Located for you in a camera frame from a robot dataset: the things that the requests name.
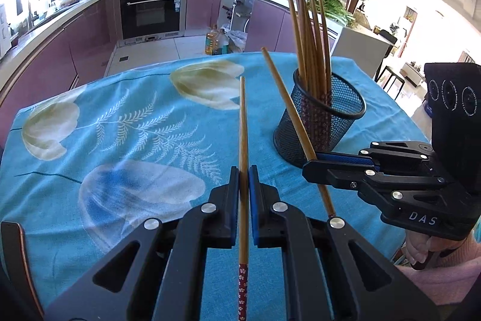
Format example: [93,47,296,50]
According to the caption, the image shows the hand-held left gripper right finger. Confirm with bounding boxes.
[248,165,441,321]

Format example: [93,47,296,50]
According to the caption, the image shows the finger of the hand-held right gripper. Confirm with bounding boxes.
[315,140,437,172]
[302,159,458,217]

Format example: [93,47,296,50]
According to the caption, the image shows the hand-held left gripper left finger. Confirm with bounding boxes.
[43,166,241,321]

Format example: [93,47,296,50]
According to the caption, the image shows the black mesh utensil holder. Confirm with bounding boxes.
[273,68,367,170]

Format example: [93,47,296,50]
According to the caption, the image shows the red-tipped wooden chopstick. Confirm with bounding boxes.
[237,76,251,321]
[261,47,337,220]

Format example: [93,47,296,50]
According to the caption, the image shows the bunch of wooden chopsticks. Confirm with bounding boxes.
[282,0,334,156]

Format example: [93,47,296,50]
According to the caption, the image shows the person's right forearm pink sleeve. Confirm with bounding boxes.
[394,227,481,307]

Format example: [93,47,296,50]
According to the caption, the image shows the person's right hand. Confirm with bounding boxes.
[405,230,442,267]

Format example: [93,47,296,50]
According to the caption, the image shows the black stool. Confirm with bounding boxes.
[381,66,406,100]

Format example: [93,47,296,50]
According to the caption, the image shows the blue floral tablecloth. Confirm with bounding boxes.
[0,52,430,321]

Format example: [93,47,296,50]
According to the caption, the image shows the green leafy vegetables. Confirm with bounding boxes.
[317,0,356,25]

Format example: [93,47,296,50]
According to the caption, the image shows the dark cooking oil bottle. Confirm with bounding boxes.
[212,28,230,56]

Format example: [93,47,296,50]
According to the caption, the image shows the yellow cooking oil bottle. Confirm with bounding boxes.
[205,25,219,56]

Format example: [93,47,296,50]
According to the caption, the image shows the clear plastic bag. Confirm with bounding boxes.
[227,31,247,53]

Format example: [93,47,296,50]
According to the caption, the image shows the purple base cabinets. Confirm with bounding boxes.
[187,0,339,55]
[0,0,121,142]

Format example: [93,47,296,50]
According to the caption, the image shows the black built-in oven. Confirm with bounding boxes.
[119,0,188,41]

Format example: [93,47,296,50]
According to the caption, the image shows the dark wooden chair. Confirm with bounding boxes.
[0,221,43,321]

